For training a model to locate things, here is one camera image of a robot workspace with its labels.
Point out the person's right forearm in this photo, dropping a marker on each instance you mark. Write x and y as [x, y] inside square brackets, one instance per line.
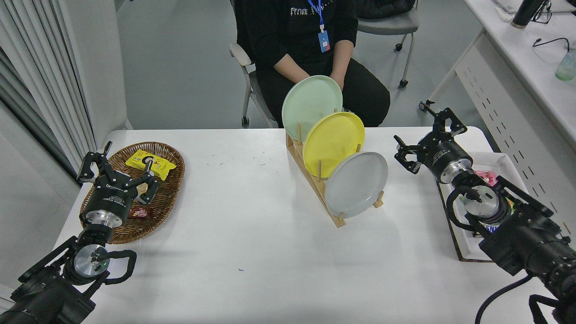
[285, 65]

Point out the person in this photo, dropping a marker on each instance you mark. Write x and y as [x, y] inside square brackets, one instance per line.
[279, 27]

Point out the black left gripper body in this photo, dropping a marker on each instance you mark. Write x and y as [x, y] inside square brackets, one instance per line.
[110, 198]

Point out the person's left forearm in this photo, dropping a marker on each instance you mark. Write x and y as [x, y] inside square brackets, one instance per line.
[343, 56]

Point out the brown wicker basket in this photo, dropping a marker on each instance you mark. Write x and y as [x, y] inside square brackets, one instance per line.
[166, 198]

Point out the grey plate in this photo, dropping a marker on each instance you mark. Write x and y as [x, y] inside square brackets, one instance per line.
[355, 184]

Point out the white desk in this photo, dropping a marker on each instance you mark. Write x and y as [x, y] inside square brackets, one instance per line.
[531, 67]

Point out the yellow plate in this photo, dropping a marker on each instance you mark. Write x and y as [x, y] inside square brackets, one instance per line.
[333, 141]

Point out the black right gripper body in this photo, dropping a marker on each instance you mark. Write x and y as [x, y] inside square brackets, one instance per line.
[443, 155]

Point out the person's right hand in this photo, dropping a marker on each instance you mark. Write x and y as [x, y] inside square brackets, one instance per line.
[303, 77]

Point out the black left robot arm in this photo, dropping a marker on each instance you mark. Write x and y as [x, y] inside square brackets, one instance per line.
[45, 297]

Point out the dark red snack bar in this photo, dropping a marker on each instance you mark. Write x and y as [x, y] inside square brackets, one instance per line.
[141, 213]

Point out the grey white curtain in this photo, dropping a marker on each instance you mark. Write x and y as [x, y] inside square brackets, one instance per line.
[36, 67]

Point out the grey wheeled chair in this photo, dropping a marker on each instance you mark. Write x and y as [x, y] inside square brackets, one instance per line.
[391, 24]

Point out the pale green plate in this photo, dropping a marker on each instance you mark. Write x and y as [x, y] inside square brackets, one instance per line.
[310, 105]

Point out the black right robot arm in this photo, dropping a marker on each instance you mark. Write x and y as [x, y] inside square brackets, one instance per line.
[531, 243]

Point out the tan snack packet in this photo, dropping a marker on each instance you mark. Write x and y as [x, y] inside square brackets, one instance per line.
[143, 191]

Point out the black jacket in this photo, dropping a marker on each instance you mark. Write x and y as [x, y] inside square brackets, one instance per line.
[382, 8]

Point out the yellow snack packet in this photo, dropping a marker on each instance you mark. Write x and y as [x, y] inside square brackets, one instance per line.
[162, 168]

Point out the person's left hand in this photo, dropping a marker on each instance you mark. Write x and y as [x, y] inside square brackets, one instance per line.
[338, 76]

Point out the pale green plastic bottle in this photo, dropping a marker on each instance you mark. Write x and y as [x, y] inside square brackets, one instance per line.
[566, 65]

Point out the Snickers bar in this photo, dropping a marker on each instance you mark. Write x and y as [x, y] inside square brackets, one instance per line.
[491, 229]

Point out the chair with white armrests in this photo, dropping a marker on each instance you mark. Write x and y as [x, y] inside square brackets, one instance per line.
[240, 54]

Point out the pink snack packet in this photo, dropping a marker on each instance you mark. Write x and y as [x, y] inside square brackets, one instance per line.
[488, 176]

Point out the white tray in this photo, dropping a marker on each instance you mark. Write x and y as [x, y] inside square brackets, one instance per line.
[499, 164]

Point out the wooden plate rack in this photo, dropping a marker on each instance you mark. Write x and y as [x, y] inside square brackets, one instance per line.
[336, 221]

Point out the black flask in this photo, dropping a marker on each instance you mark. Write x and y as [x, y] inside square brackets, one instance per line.
[526, 11]

